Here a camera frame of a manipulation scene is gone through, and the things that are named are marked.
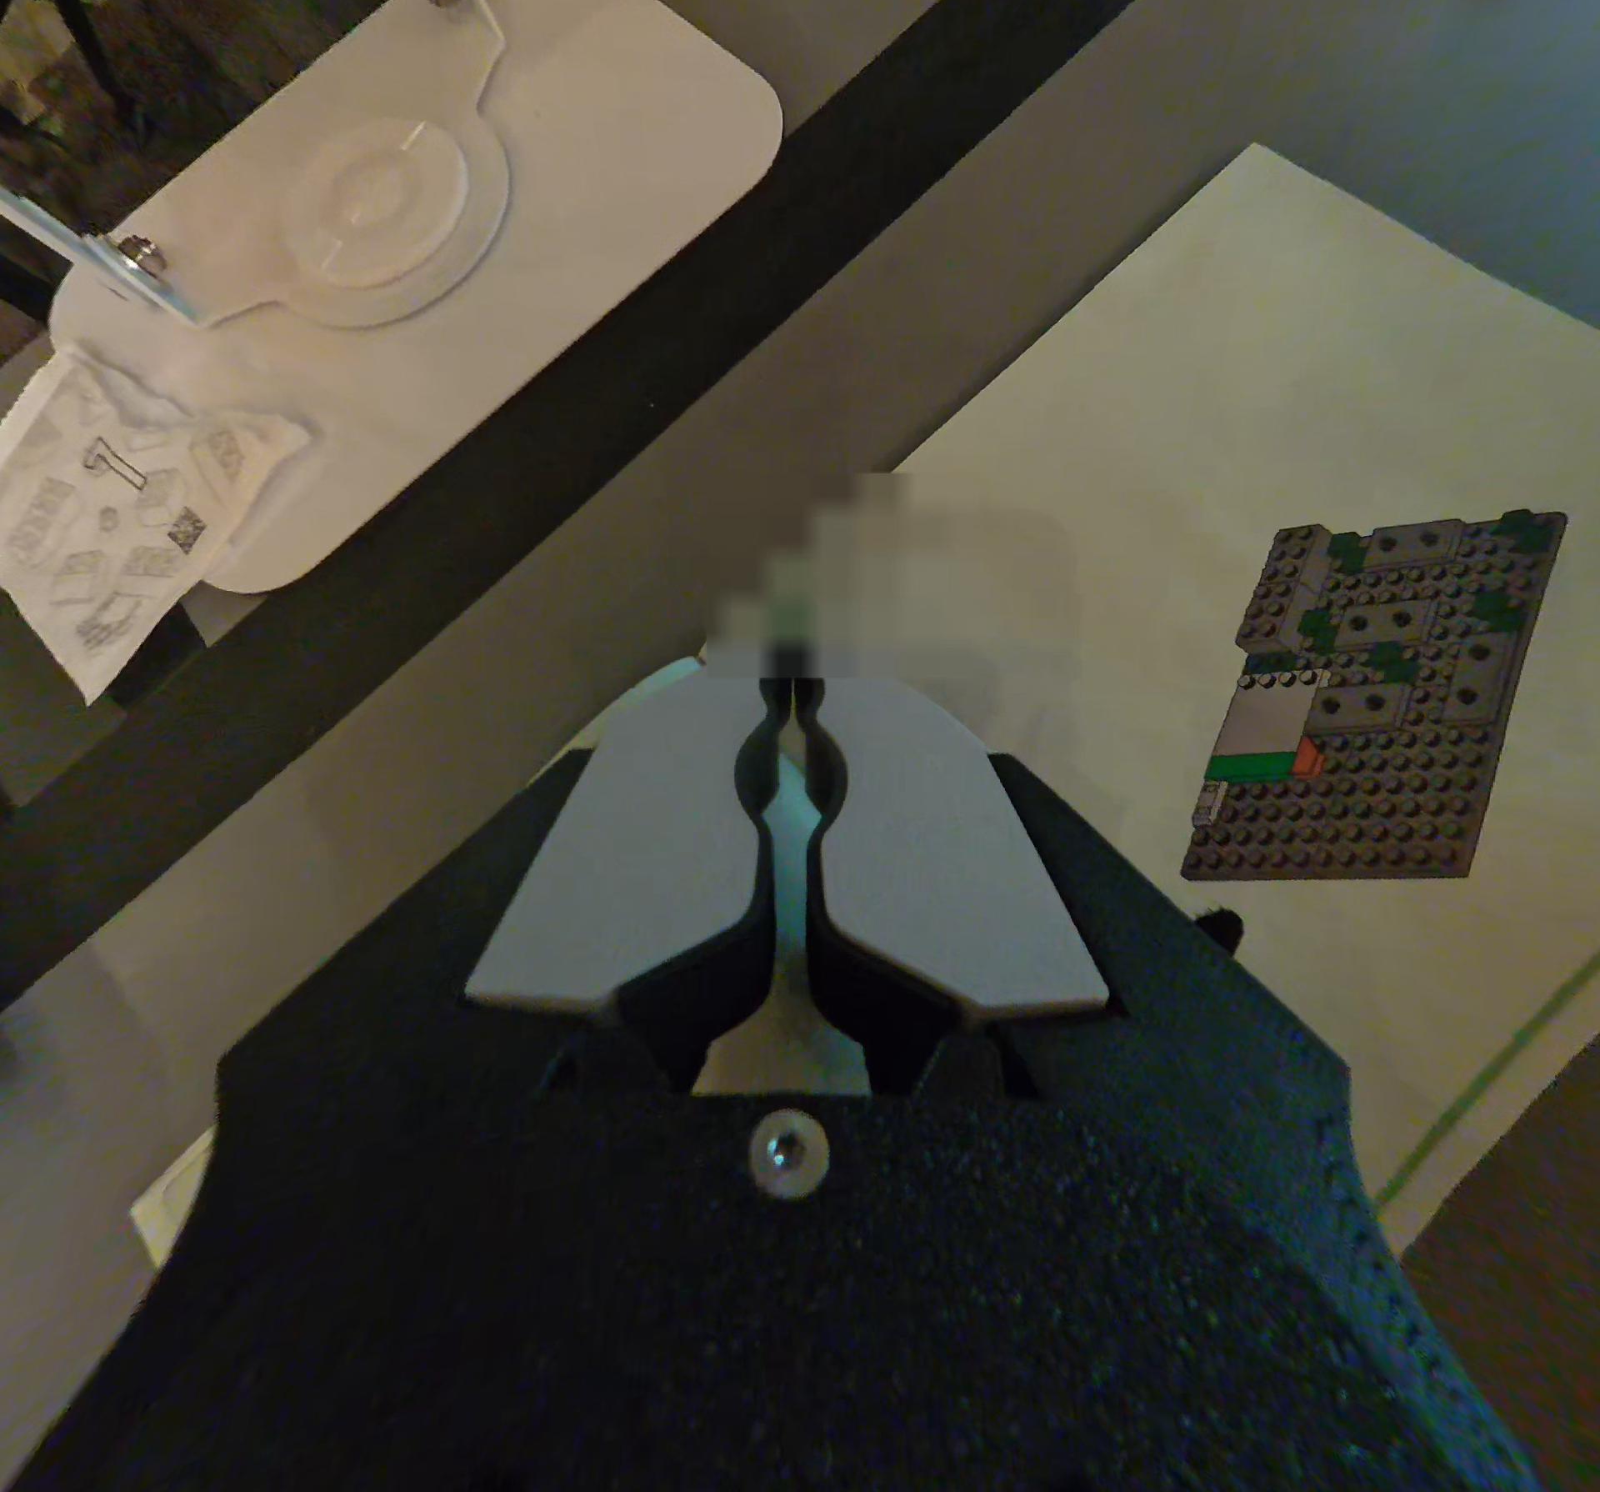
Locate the white stand base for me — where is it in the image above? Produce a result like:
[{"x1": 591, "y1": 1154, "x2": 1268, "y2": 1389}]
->
[{"x1": 51, "y1": 0, "x2": 786, "y2": 595}]

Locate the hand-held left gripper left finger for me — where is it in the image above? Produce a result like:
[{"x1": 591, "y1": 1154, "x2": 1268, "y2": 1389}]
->
[{"x1": 466, "y1": 668, "x2": 788, "y2": 1015}]

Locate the grey desk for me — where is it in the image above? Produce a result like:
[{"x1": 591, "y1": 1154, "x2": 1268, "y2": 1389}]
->
[{"x1": 0, "y1": 0, "x2": 1600, "y2": 1492}]

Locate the black desk divider strip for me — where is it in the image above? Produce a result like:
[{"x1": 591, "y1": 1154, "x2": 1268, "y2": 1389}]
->
[{"x1": 0, "y1": 0, "x2": 1254, "y2": 1011}]

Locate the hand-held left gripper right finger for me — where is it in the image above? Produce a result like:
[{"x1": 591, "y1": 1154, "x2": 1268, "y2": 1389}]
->
[{"x1": 791, "y1": 674, "x2": 1113, "y2": 1015}]

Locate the brick instruction booklet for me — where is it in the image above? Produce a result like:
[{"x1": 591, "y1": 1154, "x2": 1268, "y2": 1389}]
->
[{"x1": 131, "y1": 141, "x2": 1600, "y2": 1271}]

